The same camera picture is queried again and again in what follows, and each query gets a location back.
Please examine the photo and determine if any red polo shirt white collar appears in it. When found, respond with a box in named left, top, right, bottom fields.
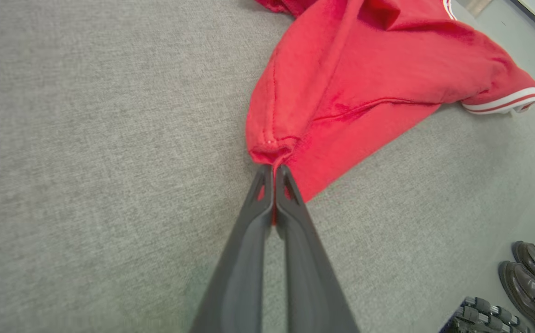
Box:
left=246, top=0, right=535, bottom=204

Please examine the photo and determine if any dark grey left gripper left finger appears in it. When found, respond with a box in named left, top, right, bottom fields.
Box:
left=190, top=165, right=274, bottom=333

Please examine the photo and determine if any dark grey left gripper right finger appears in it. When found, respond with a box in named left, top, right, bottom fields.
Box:
left=275, top=165, right=359, bottom=333

